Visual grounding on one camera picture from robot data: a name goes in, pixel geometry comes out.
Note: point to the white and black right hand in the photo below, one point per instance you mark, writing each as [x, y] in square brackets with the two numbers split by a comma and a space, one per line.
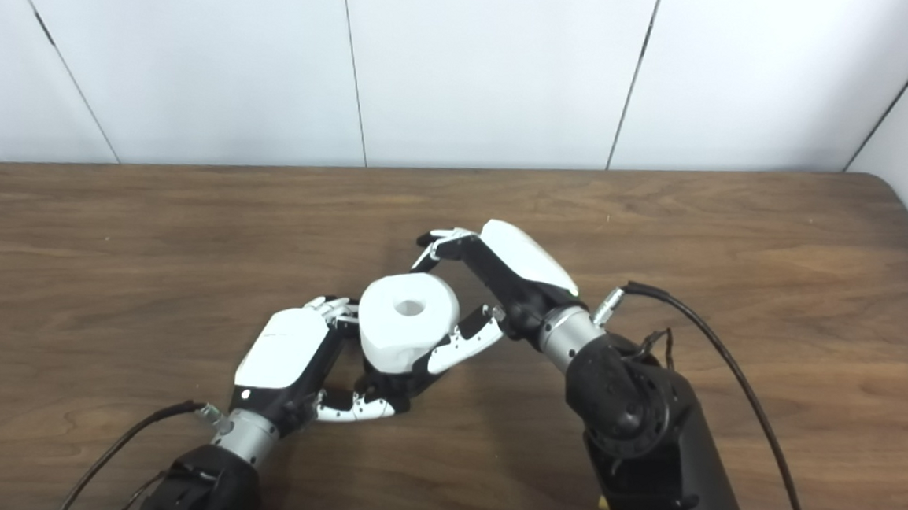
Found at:
[524, 263]

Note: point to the white and black left hand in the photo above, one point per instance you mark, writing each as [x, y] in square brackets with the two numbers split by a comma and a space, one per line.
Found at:
[282, 351]

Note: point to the round white piece with holes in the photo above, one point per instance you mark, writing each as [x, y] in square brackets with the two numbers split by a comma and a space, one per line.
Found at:
[410, 331]

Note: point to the black flanged holder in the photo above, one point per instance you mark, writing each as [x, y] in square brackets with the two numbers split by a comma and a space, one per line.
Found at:
[387, 385]

